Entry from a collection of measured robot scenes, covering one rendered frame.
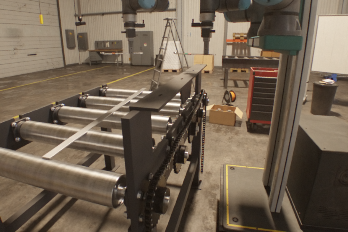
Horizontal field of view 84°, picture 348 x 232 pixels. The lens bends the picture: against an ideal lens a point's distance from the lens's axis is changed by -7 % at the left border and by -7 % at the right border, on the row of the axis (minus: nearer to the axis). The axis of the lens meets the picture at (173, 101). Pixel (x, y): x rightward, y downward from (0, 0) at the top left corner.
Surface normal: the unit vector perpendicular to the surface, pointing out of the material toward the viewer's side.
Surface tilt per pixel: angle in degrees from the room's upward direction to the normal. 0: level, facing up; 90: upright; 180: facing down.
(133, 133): 90
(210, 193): 0
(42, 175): 53
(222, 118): 90
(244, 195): 0
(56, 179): 59
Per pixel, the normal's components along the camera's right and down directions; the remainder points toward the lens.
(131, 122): 0.96, 0.07
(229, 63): -0.22, 0.28
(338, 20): -0.64, 0.22
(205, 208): 0.00, -0.96
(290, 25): 0.07, -0.07
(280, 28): -0.40, -0.09
